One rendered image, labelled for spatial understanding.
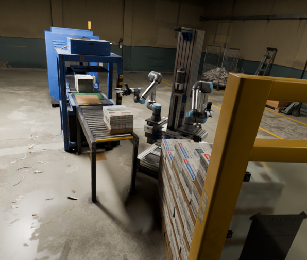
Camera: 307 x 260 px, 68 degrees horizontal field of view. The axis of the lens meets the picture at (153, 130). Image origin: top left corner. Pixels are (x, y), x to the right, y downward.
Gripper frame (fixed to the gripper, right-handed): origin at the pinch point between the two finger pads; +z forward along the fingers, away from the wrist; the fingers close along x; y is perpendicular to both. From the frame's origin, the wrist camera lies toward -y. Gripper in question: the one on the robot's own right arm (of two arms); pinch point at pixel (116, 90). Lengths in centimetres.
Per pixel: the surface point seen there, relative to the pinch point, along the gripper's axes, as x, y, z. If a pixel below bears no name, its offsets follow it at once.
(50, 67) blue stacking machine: 317, 65, 16
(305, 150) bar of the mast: -224, -71, 44
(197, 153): -146, -2, -5
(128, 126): -39.7, 30.2, 0.0
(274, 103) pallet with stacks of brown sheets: 91, 124, -610
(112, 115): -33.3, 16.1, 18.8
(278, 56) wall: 208, 1, -738
